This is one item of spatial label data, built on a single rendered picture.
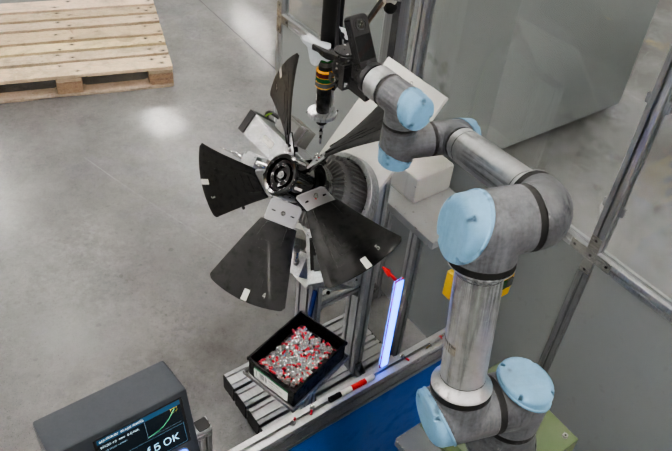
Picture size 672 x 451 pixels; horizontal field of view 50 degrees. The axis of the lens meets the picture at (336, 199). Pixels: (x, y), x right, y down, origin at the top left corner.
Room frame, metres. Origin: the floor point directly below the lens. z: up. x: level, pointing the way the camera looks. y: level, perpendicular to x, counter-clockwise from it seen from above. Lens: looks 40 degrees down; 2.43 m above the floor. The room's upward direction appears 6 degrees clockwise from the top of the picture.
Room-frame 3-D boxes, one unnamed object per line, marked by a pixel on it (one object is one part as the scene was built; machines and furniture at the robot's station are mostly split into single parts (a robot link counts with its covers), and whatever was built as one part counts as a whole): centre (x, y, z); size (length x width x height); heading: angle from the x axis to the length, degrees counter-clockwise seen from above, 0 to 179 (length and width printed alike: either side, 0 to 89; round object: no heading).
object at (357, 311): (1.78, -0.12, 0.58); 0.09 x 0.05 x 1.15; 39
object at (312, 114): (1.47, 0.05, 1.50); 0.09 x 0.07 x 0.10; 164
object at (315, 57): (1.43, 0.08, 1.64); 0.09 x 0.03 x 0.06; 61
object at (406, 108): (1.25, -0.12, 1.64); 0.11 x 0.08 x 0.09; 40
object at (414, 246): (1.90, -0.30, 0.42); 0.04 x 0.04 x 0.83; 39
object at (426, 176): (1.98, -0.27, 0.92); 0.17 x 0.16 x 0.11; 129
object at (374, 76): (1.32, -0.07, 1.64); 0.08 x 0.05 x 0.08; 130
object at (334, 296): (1.70, -0.03, 0.56); 0.19 x 0.04 x 0.04; 129
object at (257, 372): (1.20, 0.06, 0.85); 0.22 x 0.17 x 0.07; 145
